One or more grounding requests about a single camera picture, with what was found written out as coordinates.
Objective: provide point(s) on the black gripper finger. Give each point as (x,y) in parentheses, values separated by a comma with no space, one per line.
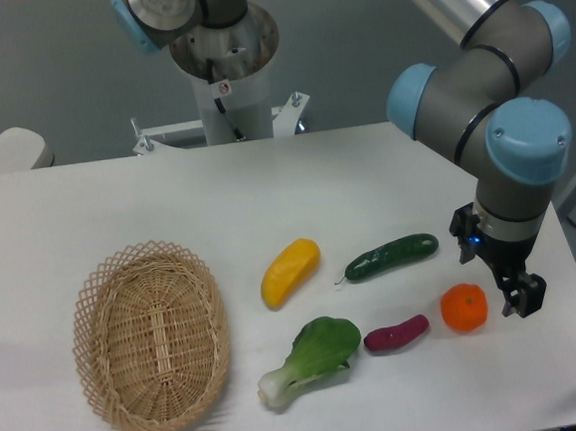
(464,227)
(523,294)

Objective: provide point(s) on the woven wicker basket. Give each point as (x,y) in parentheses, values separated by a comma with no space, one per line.
(151,339)

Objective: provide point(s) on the orange tangerine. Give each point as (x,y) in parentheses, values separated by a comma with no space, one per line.
(464,307)

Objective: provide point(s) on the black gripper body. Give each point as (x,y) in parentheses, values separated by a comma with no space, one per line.
(506,260)

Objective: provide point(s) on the purple sweet potato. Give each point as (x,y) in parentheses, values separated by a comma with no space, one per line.
(396,336)

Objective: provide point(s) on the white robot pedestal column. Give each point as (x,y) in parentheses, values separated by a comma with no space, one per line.
(229,68)

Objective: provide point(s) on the green bok choy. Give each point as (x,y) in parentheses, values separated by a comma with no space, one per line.
(321,348)

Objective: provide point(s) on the white chair armrest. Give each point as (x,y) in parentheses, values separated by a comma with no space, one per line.
(22,149)

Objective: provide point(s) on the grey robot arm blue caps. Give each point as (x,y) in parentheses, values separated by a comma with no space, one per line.
(473,113)

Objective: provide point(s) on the green cucumber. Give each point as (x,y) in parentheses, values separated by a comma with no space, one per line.
(397,253)

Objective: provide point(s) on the yellow mango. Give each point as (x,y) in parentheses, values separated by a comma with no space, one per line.
(288,271)

